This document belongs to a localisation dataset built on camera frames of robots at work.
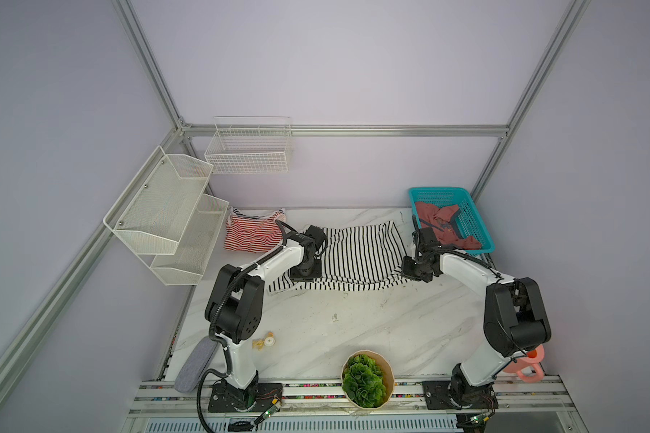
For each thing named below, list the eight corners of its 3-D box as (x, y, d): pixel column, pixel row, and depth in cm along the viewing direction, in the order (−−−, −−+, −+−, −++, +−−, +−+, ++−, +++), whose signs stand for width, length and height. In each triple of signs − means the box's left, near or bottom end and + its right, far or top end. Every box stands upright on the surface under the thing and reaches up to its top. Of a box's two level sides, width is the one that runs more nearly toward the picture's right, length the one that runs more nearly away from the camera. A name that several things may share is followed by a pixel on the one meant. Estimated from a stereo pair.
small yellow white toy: (255, 352, 84) (253, 350, 81) (253, 342, 86) (251, 339, 83) (276, 343, 85) (275, 340, 83) (273, 333, 87) (272, 330, 85)
